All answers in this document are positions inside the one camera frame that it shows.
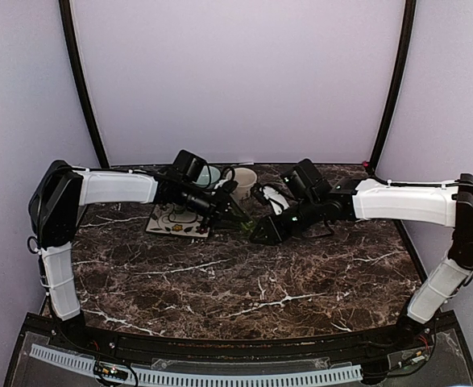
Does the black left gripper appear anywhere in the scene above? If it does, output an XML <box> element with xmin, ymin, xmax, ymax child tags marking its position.
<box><xmin>178</xmin><ymin>181</ymin><xmax>248</xmax><ymax>229</ymax></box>

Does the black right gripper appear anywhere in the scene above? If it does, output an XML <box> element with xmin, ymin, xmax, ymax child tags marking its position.
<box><xmin>251</xmin><ymin>194</ymin><xmax>322</xmax><ymax>245</ymax></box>

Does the green weekly pill organizer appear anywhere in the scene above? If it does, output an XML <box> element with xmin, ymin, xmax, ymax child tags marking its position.
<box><xmin>239</xmin><ymin>220</ymin><xmax>256</xmax><ymax>236</ymax></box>

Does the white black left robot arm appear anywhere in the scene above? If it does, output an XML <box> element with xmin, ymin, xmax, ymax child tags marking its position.
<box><xmin>27</xmin><ymin>150</ymin><xmax>250</xmax><ymax>352</ymax></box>

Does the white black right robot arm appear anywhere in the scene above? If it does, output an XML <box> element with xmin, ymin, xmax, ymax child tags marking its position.
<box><xmin>250</xmin><ymin>159</ymin><xmax>473</xmax><ymax>350</ymax></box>

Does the beige printed ceramic mug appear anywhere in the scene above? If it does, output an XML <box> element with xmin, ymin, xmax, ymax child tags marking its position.
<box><xmin>226</xmin><ymin>168</ymin><xmax>258</xmax><ymax>204</ymax></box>

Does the celadon ceramic bowl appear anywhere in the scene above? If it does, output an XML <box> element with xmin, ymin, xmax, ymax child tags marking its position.
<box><xmin>194</xmin><ymin>165</ymin><xmax>221</xmax><ymax>189</ymax></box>

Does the floral square ceramic plate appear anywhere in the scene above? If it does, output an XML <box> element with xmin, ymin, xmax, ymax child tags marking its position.
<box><xmin>145</xmin><ymin>204</ymin><xmax>210</xmax><ymax>239</ymax></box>

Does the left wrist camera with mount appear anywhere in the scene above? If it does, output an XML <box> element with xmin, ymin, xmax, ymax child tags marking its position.
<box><xmin>214</xmin><ymin>166</ymin><xmax>239</xmax><ymax>194</ymax></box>

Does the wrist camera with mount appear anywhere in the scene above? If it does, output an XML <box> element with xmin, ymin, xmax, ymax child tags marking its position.
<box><xmin>251</xmin><ymin>183</ymin><xmax>289</xmax><ymax>215</ymax></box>
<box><xmin>214</xmin><ymin>166</ymin><xmax>239</xmax><ymax>194</ymax></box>

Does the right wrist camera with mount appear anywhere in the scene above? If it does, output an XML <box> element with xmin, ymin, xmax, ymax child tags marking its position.
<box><xmin>251</xmin><ymin>183</ymin><xmax>289</xmax><ymax>215</ymax></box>

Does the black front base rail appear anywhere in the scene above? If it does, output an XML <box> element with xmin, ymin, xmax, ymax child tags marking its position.
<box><xmin>22</xmin><ymin>314</ymin><xmax>454</xmax><ymax>366</ymax></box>

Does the white slotted cable duct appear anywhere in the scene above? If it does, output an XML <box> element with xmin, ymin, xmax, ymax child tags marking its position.
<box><xmin>29</xmin><ymin>344</ymin><xmax>363</xmax><ymax>386</ymax></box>

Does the black left frame post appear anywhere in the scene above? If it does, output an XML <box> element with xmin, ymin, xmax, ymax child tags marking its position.
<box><xmin>58</xmin><ymin>0</ymin><xmax>110</xmax><ymax>169</ymax></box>

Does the black frame post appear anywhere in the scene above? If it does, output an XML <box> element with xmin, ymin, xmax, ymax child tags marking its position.
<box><xmin>58</xmin><ymin>0</ymin><xmax>110</xmax><ymax>169</ymax></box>
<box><xmin>367</xmin><ymin>0</ymin><xmax>417</xmax><ymax>174</ymax></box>

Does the black right frame post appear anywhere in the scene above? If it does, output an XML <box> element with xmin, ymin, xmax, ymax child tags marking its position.
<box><xmin>367</xmin><ymin>0</ymin><xmax>417</xmax><ymax>174</ymax></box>

